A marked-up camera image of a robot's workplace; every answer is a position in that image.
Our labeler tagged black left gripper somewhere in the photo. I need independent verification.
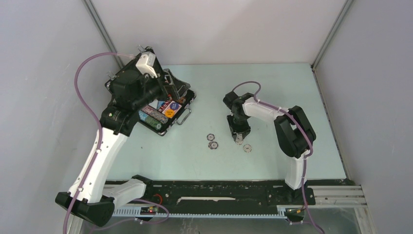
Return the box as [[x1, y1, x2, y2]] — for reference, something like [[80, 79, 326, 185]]
[[132, 69, 190, 111]]

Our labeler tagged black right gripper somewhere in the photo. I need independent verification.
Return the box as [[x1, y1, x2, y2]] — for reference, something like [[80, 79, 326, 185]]
[[226, 113, 251, 140]]

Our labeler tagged blue small blind button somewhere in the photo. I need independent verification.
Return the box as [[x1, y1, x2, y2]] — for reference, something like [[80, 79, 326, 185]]
[[169, 102, 181, 111]]

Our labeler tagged blue card deck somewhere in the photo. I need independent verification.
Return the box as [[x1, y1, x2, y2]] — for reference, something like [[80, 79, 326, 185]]
[[149, 100, 165, 109]]

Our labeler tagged blue white poker chip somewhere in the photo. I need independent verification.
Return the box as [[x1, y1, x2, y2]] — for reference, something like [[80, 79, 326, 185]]
[[208, 141, 219, 150], [207, 134, 215, 141]]

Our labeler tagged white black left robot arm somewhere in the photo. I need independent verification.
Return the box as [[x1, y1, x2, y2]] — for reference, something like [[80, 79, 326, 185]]
[[55, 69, 195, 227]]

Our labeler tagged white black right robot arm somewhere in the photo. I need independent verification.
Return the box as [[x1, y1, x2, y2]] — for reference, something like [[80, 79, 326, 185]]
[[223, 91, 316, 204]]

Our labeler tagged red card deck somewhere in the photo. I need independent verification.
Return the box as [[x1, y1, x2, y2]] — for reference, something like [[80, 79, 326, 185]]
[[160, 101, 182, 118]]

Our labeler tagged yellow big blind button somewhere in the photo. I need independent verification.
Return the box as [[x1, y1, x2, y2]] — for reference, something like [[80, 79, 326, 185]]
[[164, 109, 175, 118]]

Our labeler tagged red dice row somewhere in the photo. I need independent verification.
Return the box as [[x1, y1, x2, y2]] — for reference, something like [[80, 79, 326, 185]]
[[158, 100, 173, 114]]

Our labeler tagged black aluminium poker case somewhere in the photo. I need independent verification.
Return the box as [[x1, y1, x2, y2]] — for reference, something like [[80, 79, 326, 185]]
[[100, 46, 196, 136]]

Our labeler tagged purple chip row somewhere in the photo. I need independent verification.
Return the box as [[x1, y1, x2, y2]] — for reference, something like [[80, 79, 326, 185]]
[[141, 105, 169, 124]]

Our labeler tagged green blue chip row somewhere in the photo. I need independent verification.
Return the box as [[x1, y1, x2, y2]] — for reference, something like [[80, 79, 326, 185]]
[[138, 111, 162, 130]]

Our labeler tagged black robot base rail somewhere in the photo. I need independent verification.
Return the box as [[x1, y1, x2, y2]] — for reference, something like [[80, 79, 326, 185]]
[[142, 180, 315, 215]]

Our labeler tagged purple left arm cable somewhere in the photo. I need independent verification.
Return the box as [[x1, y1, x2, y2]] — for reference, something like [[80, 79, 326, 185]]
[[63, 52, 170, 234]]

